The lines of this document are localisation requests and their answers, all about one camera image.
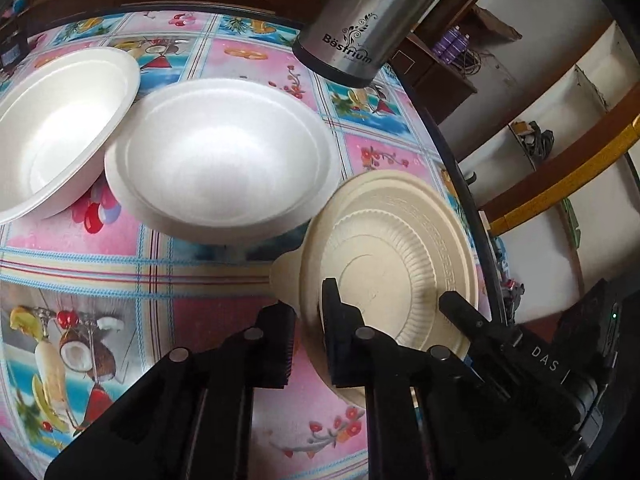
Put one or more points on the large white bowl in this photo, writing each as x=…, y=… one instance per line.
x=55, y=130

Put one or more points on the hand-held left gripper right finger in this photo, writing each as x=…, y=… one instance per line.
x=337, y=340

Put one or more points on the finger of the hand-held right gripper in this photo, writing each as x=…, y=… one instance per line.
x=465, y=315

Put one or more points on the purple bottle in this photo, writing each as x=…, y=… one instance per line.
x=460, y=46
x=442, y=45

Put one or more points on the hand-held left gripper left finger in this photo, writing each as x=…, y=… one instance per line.
x=275, y=345

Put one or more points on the stainless steel thermos pot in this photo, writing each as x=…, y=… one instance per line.
x=365, y=25

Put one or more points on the small white bowl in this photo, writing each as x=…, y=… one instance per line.
x=220, y=160

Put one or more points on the beige ribbed bowl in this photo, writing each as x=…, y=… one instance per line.
x=395, y=240

